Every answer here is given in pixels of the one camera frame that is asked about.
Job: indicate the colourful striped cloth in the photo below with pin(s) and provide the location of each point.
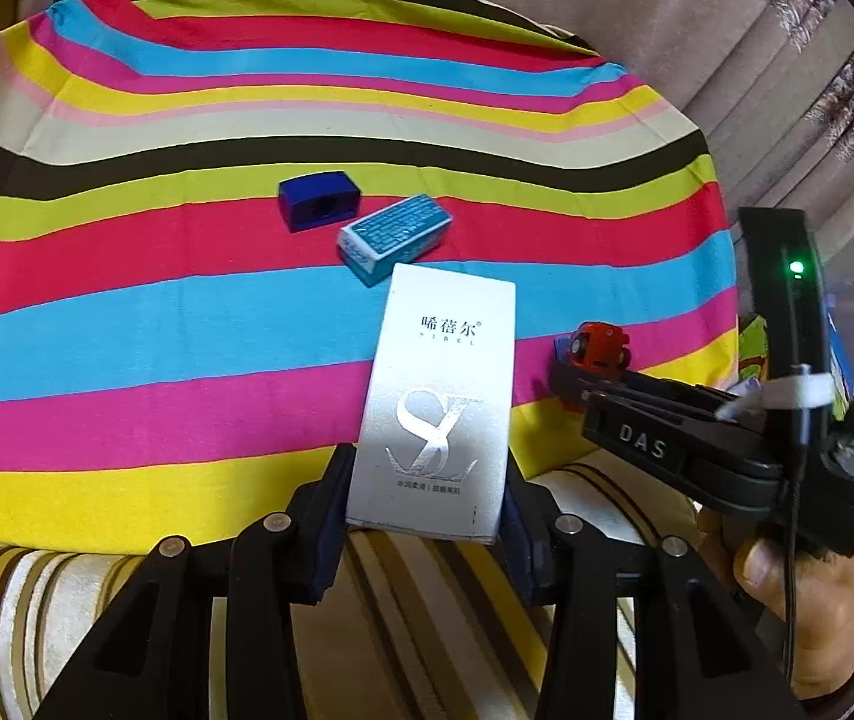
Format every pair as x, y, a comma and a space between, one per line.
172, 315

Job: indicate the striped beige sofa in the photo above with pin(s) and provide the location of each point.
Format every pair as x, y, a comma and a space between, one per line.
412, 630

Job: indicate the light blue small box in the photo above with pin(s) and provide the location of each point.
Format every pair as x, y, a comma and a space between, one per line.
397, 229

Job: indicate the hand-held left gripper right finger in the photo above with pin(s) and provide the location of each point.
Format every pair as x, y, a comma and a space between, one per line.
524, 547

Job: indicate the person's right hand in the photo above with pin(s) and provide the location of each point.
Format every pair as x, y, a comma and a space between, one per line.
832, 615

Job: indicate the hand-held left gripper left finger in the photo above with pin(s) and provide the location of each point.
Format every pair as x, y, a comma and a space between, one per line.
326, 540

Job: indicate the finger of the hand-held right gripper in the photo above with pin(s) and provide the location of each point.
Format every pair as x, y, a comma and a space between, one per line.
667, 388
568, 390

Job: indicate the large silver white box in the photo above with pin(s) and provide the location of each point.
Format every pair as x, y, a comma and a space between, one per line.
434, 390

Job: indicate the beige patterned curtain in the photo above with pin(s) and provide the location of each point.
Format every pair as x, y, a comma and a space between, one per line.
772, 90

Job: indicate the dark blue small box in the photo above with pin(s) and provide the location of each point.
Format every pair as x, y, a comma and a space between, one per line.
314, 195

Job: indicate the red toy car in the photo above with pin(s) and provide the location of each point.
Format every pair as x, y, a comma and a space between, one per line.
599, 341

